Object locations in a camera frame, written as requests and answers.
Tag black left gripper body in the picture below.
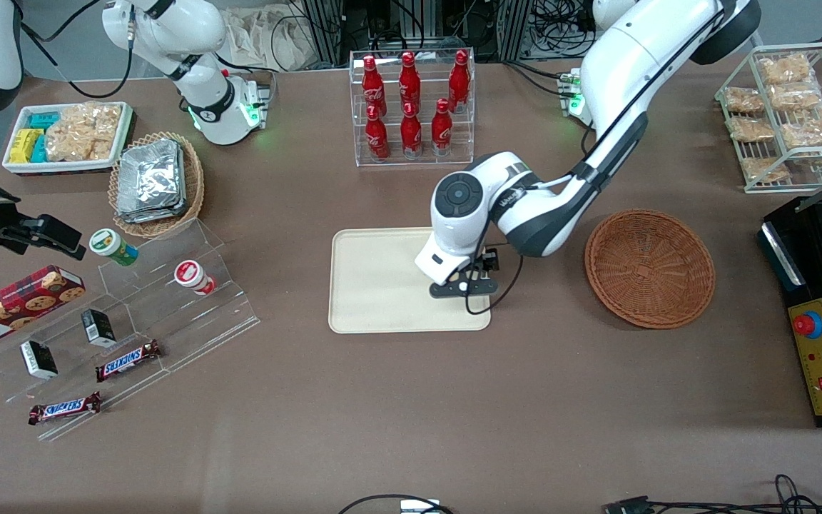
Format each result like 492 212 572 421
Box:
430 248 502 298

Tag beige plastic tray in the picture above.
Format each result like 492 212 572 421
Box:
328 226 492 335

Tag white rectangular snack tray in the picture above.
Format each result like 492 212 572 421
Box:
1 101 136 176

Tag oval tan wicker basket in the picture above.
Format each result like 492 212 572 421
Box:
108 131 206 239

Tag round brown wicker basket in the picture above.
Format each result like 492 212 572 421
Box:
584 208 716 331

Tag green lidded snack cup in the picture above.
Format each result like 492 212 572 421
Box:
88 228 140 268

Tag red tartan cookie box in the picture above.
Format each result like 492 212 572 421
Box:
0 264 87 353

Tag yellow snack pack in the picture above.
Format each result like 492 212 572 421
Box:
9 128 45 164

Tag silver foil packet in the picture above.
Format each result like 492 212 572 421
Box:
116 138 185 213
115 200 188 224

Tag small black box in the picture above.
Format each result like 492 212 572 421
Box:
81 308 118 349
19 339 59 381

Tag clear bag of rice crackers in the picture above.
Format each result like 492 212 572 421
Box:
44 101 123 162

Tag clear acrylic bottle rack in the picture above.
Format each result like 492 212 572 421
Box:
348 48 477 169

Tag red lidded snack cup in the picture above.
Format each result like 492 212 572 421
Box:
173 259 218 297

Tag brown Snickers bar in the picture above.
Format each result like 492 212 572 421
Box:
94 338 163 383
27 390 103 427

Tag clear acrylic stepped display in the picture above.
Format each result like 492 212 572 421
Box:
0 217 263 444

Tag red cola bottle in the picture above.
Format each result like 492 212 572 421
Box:
365 104 391 162
400 101 424 160
448 49 472 114
398 51 422 115
361 55 387 119
430 98 454 157

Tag beige crumpled cloth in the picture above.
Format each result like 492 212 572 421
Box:
220 6 316 73

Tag clear bag of puffed snack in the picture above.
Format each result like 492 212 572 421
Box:
780 106 822 152
758 53 814 86
723 86 766 115
741 156 791 183
769 82 822 113
728 116 777 143

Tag black control box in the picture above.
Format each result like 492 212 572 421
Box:
759 196 822 430

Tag red emergency stop button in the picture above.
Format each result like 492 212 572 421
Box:
792 311 822 341

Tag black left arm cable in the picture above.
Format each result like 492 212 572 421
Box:
463 107 597 316

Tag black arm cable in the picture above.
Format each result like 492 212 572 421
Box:
20 0 134 100
463 107 597 316

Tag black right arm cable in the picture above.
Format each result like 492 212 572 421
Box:
20 0 134 100

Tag black cable with white plug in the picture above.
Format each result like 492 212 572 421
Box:
338 493 455 514

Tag black cable connector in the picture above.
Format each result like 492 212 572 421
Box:
604 495 656 514

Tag tangled black cables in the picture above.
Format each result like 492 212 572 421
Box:
652 473 822 514

